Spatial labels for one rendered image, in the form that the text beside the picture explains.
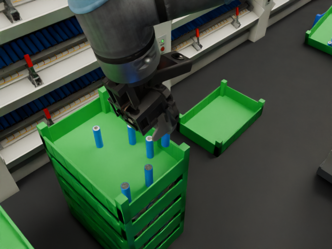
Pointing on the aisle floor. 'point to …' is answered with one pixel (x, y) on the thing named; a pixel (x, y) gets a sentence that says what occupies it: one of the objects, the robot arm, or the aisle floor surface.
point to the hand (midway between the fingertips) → (166, 124)
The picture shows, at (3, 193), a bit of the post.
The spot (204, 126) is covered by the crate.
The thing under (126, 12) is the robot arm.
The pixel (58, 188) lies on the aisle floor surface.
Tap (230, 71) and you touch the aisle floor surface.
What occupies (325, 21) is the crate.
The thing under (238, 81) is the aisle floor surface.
